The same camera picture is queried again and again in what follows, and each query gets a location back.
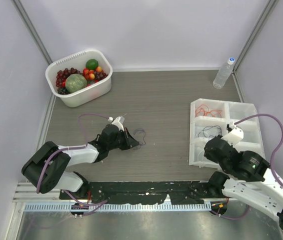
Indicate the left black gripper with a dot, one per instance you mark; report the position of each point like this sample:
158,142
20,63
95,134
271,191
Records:
129,141

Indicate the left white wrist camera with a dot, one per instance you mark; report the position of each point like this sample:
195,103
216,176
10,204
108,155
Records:
118,121

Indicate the green melon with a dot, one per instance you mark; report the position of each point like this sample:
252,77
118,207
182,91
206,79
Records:
75,82

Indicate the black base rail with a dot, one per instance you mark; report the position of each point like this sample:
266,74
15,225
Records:
147,192

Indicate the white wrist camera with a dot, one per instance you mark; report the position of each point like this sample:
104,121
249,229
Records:
234,135
118,121

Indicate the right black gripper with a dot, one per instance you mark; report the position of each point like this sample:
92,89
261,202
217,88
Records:
206,154

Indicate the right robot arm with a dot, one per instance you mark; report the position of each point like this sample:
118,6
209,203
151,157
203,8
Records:
247,177

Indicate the green lime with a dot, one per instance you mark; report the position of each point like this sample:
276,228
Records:
92,64

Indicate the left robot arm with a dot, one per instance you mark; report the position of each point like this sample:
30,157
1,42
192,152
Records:
46,169

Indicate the white plastic fruit basket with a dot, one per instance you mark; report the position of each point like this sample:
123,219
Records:
78,61

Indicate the red yellow cherry cluster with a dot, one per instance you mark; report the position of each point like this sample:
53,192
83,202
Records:
93,76

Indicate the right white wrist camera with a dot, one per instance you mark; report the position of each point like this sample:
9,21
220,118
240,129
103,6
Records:
234,135

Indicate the white slotted cable duct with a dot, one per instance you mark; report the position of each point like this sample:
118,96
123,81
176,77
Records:
68,206

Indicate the clear water bottle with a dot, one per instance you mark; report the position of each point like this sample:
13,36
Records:
224,73

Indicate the red grape bunch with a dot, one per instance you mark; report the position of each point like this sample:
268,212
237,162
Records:
62,75

